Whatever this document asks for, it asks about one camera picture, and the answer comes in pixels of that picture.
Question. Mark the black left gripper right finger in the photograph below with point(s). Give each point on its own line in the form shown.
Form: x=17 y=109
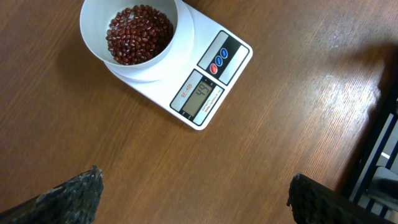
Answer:
x=313 y=203

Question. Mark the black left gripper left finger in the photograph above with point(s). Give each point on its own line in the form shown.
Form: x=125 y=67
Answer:
x=74 y=201

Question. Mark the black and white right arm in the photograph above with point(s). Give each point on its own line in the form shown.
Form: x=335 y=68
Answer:
x=377 y=160

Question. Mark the white digital kitchen scale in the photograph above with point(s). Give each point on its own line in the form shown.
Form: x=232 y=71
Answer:
x=199 y=70

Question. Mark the white round bowl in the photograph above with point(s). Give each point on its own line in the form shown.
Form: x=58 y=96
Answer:
x=95 y=16

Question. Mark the red beans in bowl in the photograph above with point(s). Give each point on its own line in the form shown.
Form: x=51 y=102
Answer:
x=138 y=34

